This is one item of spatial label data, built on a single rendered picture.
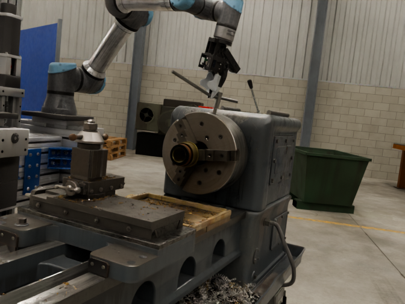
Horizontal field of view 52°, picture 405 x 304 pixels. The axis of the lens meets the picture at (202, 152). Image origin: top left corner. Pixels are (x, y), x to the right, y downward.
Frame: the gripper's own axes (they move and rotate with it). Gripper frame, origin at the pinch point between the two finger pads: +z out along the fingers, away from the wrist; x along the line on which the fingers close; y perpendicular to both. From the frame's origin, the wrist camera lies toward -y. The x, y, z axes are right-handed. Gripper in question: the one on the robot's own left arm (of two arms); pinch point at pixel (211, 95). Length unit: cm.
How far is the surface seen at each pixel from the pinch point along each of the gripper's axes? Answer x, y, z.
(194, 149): 8.8, 8.3, 19.4
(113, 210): 34, 49, 32
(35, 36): -580, -105, 5
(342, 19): -585, -850, -250
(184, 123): -3.1, 6.4, 12.7
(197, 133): -0.4, 1.5, 15.0
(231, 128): 9.1, -5.6, 9.5
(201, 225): 33, 18, 37
